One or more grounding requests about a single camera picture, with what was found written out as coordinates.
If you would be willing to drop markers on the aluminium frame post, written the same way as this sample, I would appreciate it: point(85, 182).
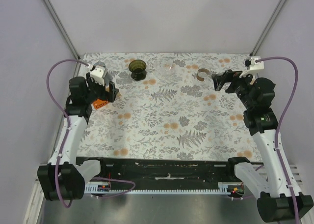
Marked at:
point(62, 31)
point(268, 27)

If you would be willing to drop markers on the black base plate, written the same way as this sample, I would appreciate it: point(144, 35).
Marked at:
point(164, 173)

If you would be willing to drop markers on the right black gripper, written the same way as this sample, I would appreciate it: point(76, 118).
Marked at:
point(229, 76)

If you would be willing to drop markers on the orange coffee filter pack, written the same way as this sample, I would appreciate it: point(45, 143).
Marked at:
point(99, 104)

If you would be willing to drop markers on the glass cup with brown band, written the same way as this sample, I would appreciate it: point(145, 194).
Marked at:
point(204, 75)

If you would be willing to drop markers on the left aluminium frame post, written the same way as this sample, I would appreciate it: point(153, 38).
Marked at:
point(62, 31)

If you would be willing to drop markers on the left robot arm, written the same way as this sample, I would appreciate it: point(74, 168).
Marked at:
point(61, 179)

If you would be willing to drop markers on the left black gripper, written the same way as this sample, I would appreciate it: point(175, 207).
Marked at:
point(108, 96)

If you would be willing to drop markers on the clear glass carafe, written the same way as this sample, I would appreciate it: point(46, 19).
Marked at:
point(165, 65)

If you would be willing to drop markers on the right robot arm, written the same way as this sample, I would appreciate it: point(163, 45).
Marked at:
point(279, 197)

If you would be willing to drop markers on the right aluminium frame post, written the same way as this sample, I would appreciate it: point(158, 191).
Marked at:
point(268, 27)

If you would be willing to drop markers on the dark green coffee dripper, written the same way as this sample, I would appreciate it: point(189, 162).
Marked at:
point(138, 69)

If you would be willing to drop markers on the floral tablecloth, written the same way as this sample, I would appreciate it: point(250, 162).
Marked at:
point(169, 115)

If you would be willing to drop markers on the white slotted cable duct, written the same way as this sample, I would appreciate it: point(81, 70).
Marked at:
point(104, 188)

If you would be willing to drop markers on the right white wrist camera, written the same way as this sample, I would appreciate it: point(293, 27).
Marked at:
point(254, 65)

